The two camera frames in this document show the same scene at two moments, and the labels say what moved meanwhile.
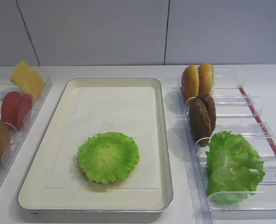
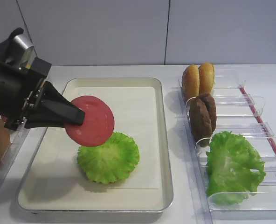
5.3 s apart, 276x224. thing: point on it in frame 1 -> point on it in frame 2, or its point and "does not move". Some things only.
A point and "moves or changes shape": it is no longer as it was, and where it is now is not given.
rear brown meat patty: x=210 y=102 does not move
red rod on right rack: x=265 y=131 does not move
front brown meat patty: x=200 y=122 does not move
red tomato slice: x=12 y=109 moves or changes shape
